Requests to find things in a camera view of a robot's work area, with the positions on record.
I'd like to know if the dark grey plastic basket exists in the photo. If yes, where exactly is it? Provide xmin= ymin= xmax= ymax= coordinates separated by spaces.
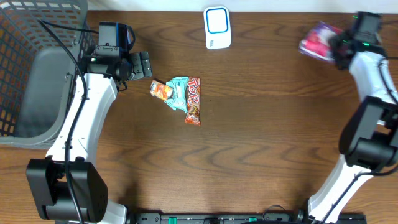
xmin=1 ymin=0 xmax=94 ymax=149

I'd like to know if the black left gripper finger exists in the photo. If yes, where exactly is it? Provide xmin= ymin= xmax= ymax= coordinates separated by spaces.
xmin=129 ymin=53 xmax=144 ymax=80
xmin=140 ymin=52 xmax=152 ymax=78

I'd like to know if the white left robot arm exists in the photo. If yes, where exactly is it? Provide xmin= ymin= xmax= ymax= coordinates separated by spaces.
xmin=26 ymin=47 xmax=152 ymax=223

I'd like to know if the orange tissue pack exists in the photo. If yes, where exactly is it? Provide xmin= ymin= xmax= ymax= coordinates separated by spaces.
xmin=150 ymin=80 xmax=173 ymax=101

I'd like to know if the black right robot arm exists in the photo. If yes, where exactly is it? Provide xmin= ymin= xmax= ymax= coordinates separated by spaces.
xmin=302 ymin=31 xmax=397 ymax=223

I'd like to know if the teal snack packet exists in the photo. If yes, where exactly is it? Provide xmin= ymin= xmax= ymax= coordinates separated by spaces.
xmin=165 ymin=77 xmax=189 ymax=113

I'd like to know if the dark red snack packet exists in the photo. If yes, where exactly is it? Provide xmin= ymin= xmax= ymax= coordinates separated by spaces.
xmin=185 ymin=77 xmax=201 ymax=126

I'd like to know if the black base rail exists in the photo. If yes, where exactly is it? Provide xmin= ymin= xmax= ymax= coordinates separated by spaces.
xmin=134 ymin=212 xmax=368 ymax=224

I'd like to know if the red purple snack package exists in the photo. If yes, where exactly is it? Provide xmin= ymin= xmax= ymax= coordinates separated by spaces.
xmin=298 ymin=21 xmax=342 ymax=63

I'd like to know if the black left camera cable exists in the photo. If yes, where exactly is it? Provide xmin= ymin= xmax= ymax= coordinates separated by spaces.
xmin=37 ymin=19 xmax=100 ymax=224

